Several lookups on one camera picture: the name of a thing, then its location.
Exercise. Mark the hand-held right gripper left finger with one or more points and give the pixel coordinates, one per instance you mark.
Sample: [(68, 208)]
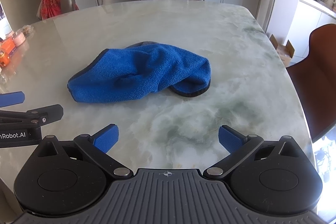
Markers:
[(105, 138)]

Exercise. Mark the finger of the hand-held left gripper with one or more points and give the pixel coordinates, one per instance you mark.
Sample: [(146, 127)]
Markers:
[(50, 111), (11, 98)]

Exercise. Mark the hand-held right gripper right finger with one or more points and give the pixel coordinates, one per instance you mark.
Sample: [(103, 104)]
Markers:
[(231, 138)]

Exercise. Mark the blue towel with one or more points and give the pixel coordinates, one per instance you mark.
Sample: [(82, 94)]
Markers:
[(141, 74)]

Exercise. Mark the orange package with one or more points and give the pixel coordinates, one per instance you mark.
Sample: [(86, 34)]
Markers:
[(6, 52)]

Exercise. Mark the pink round container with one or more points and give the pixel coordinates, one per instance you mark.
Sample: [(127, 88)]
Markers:
[(19, 39)]

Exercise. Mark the clear snack bag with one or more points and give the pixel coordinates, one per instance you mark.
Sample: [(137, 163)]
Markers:
[(26, 29)]

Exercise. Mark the cardboard box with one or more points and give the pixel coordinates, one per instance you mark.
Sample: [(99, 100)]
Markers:
[(284, 53)]

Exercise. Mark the red patterned cloth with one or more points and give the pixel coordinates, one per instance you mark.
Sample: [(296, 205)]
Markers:
[(53, 5)]

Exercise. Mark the brown chair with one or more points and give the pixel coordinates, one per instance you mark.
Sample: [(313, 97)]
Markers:
[(319, 69)]

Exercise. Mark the white side counter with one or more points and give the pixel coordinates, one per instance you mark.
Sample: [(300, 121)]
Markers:
[(312, 19)]

